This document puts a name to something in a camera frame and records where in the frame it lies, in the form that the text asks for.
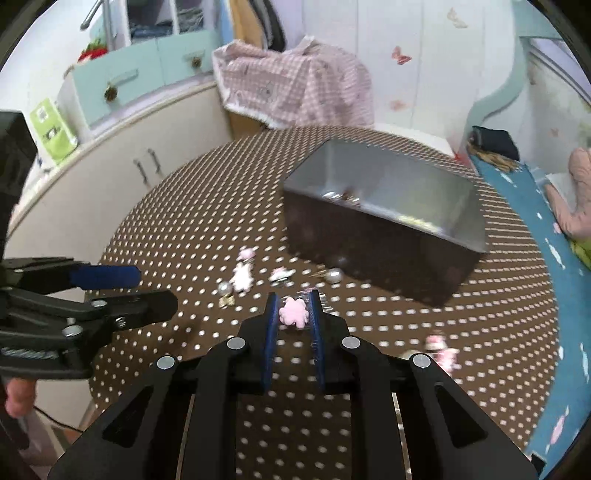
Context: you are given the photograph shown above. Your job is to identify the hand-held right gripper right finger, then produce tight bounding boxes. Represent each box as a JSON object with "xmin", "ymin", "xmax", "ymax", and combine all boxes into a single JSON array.
[{"xmin": 308, "ymin": 288, "xmax": 539, "ymax": 480}]

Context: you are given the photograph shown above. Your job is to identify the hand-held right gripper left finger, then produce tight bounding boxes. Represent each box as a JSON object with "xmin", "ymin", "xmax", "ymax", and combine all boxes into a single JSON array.
[{"xmin": 46, "ymin": 292, "xmax": 282, "ymax": 480}]

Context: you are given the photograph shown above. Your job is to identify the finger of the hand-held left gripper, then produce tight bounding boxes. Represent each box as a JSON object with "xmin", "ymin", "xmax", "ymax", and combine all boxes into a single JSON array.
[
  {"xmin": 7, "ymin": 258, "xmax": 142, "ymax": 296},
  {"xmin": 9, "ymin": 289, "xmax": 179, "ymax": 329}
]

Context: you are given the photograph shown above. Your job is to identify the pink flower hair clip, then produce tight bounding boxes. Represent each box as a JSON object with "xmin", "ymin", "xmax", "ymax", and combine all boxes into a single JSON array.
[{"xmin": 278, "ymin": 290, "xmax": 329, "ymax": 330}]

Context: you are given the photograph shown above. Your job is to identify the dark metal jewelry box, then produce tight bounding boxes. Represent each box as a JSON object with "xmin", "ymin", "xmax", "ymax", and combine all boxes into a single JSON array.
[{"xmin": 281, "ymin": 138, "xmax": 488, "ymax": 308}]

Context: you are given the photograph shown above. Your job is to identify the person's left hand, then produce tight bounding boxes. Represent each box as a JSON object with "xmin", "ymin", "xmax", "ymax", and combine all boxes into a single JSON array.
[{"xmin": 4, "ymin": 377, "xmax": 38, "ymax": 419}]

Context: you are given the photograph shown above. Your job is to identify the white figure charm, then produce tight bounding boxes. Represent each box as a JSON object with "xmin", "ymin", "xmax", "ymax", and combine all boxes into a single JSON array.
[{"xmin": 231, "ymin": 248, "xmax": 257, "ymax": 294}]

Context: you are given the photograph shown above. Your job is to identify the cream curved cabinet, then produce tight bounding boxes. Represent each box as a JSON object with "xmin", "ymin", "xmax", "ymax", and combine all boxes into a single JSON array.
[{"xmin": 4, "ymin": 76, "xmax": 234, "ymax": 432}]

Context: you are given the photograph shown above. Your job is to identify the brown polka dot tablecloth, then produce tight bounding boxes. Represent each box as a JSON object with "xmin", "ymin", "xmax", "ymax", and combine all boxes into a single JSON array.
[{"xmin": 90, "ymin": 126, "xmax": 566, "ymax": 480}]

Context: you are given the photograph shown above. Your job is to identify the pink white figure clip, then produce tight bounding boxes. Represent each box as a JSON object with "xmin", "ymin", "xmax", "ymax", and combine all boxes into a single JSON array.
[{"xmin": 425, "ymin": 333, "xmax": 459, "ymax": 372}]

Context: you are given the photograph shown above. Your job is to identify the green packet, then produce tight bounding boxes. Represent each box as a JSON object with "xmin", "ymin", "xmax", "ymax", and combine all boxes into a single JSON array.
[{"xmin": 30, "ymin": 99, "xmax": 78, "ymax": 164}]

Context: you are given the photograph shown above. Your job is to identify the cardboard box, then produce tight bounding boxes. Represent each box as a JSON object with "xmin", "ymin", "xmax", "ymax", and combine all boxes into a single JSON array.
[{"xmin": 228, "ymin": 111, "xmax": 269, "ymax": 139}]

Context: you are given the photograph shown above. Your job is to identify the white shelf unit teal drawers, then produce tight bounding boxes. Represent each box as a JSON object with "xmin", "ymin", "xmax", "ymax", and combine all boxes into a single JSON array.
[{"xmin": 55, "ymin": 0, "xmax": 218, "ymax": 139}]

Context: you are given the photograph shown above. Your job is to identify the white foam board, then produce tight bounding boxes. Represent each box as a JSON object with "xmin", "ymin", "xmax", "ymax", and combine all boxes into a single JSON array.
[{"xmin": 374, "ymin": 122, "xmax": 453, "ymax": 155}]

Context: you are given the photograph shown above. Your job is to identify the red flower pot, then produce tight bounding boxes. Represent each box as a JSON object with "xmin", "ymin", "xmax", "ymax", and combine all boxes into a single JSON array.
[{"xmin": 78, "ymin": 39, "xmax": 108, "ymax": 61}]

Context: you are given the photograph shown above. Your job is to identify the blue patterned bedsheet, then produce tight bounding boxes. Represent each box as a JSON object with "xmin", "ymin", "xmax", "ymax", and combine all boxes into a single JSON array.
[{"xmin": 471, "ymin": 154, "xmax": 591, "ymax": 462}]

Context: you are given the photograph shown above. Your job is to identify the folded blue jeans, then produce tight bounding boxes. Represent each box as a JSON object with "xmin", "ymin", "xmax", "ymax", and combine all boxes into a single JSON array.
[{"xmin": 129, "ymin": 25, "xmax": 172, "ymax": 44}]

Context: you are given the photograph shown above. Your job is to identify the pink checked cloth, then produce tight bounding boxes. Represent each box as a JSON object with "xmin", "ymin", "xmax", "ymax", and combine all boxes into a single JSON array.
[{"xmin": 212, "ymin": 36, "xmax": 375, "ymax": 130}]

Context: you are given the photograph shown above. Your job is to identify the brown patterned cloth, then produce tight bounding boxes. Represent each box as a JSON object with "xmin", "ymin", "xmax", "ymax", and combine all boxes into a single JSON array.
[{"xmin": 475, "ymin": 152, "xmax": 522, "ymax": 174}]

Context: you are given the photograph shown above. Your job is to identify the light denim clothes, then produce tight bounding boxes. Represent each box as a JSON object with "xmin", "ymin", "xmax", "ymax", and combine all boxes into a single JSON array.
[{"xmin": 178, "ymin": 9, "xmax": 211, "ymax": 33}]

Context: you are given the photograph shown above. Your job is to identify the dark folded clothes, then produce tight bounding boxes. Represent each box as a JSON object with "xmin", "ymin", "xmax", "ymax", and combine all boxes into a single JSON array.
[{"xmin": 471, "ymin": 126, "xmax": 520, "ymax": 160}]

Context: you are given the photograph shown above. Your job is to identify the hanging clothes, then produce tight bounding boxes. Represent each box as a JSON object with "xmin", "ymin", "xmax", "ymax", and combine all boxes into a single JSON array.
[{"xmin": 249, "ymin": 0, "xmax": 288, "ymax": 51}]

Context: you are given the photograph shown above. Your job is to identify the pink plush toy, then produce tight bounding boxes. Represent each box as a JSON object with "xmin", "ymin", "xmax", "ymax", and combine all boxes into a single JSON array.
[{"xmin": 545, "ymin": 148, "xmax": 591, "ymax": 238}]

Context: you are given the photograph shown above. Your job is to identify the curved metal rail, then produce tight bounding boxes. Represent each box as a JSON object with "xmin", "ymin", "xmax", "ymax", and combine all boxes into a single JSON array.
[{"xmin": 81, "ymin": 0, "xmax": 116, "ymax": 51}]

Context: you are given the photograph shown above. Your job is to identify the teal white bed frame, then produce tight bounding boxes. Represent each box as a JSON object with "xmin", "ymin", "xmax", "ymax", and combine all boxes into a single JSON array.
[{"xmin": 450, "ymin": 0, "xmax": 591, "ymax": 158}]

